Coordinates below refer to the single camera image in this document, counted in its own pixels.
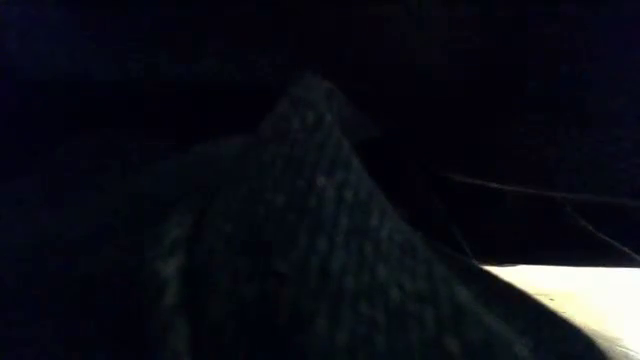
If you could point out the large dark green garment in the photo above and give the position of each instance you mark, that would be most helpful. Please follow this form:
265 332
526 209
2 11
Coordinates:
300 225

